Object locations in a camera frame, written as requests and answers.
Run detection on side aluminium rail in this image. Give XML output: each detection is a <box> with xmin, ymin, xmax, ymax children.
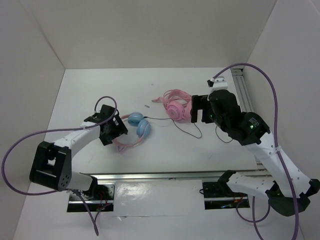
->
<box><xmin>230</xmin><ymin>68</ymin><xmax>253</xmax><ymax>112</ymax></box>

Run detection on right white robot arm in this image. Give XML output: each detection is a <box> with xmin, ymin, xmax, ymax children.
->
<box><xmin>190</xmin><ymin>89</ymin><xmax>320</xmax><ymax>217</ymax></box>

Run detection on blue pink cat-ear headphones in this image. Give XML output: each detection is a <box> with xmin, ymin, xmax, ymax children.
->
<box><xmin>113</xmin><ymin>112</ymin><xmax>151</xmax><ymax>153</ymax></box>

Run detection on horizontal aluminium rail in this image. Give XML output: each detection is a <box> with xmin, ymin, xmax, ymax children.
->
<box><xmin>93</xmin><ymin>170</ymin><xmax>273</xmax><ymax>186</ymax></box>

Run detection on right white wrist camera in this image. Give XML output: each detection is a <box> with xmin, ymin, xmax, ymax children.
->
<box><xmin>207</xmin><ymin>77</ymin><xmax>228</xmax><ymax>91</ymax></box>

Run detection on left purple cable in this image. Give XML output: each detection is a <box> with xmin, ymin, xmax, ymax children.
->
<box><xmin>1</xmin><ymin>96</ymin><xmax>118</xmax><ymax>236</ymax></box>

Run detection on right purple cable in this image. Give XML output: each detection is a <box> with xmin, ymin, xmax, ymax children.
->
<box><xmin>212</xmin><ymin>62</ymin><xmax>300</xmax><ymax>240</ymax></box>

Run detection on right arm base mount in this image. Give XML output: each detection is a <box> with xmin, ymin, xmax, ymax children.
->
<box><xmin>199</xmin><ymin>181</ymin><xmax>250</xmax><ymax>210</ymax></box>

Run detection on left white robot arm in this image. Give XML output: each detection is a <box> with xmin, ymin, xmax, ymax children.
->
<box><xmin>29</xmin><ymin>105</ymin><xmax>128</xmax><ymax>200</ymax></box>

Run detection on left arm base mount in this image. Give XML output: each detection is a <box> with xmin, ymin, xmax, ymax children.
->
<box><xmin>66</xmin><ymin>183</ymin><xmax>115</xmax><ymax>213</ymax></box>

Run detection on thin black headphone cable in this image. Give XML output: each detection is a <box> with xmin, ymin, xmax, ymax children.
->
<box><xmin>143</xmin><ymin>115</ymin><xmax>235</xmax><ymax>144</ymax></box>

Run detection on pink wired headphones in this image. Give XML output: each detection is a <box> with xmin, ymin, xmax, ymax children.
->
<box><xmin>152</xmin><ymin>89</ymin><xmax>192</xmax><ymax>121</ymax></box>

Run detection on purple cable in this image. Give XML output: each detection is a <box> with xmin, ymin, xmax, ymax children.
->
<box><xmin>212</xmin><ymin>62</ymin><xmax>300</xmax><ymax>240</ymax></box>
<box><xmin>1</xmin><ymin>96</ymin><xmax>118</xmax><ymax>236</ymax></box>

